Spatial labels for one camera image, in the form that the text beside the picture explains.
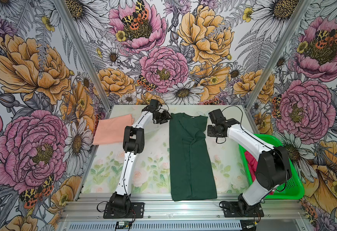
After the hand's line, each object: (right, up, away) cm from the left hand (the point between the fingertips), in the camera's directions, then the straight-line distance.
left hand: (170, 121), depth 110 cm
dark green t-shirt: (+13, -31, -23) cm, 41 cm away
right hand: (+26, -8, -19) cm, 34 cm away
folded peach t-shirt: (-42, -7, -4) cm, 43 cm away
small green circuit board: (-22, -50, -39) cm, 67 cm away
